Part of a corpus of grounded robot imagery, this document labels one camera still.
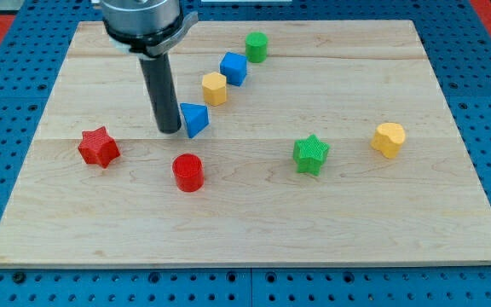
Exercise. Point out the red cylinder block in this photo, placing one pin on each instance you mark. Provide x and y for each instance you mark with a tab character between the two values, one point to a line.
188	172

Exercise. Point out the yellow hexagon block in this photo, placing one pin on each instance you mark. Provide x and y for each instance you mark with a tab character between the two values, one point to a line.
214	86

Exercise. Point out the yellow heart block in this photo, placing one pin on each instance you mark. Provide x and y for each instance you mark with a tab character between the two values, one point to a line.
388	139

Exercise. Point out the wooden board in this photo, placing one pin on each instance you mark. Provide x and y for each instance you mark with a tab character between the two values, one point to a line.
337	80

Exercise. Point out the blue pentagon block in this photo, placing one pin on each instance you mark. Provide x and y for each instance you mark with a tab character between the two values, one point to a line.
234	68

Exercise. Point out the blue triangle block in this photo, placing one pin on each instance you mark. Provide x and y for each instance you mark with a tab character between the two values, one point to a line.
196	118

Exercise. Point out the black cylindrical pointer tool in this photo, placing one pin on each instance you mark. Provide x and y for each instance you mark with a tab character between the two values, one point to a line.
160	87

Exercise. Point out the green cylinder block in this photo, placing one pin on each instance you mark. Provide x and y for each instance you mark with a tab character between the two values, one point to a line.
256	47

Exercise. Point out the green star block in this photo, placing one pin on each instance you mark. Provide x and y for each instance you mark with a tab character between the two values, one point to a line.
310	154

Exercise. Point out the red star block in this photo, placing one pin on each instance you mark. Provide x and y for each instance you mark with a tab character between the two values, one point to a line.
97	147

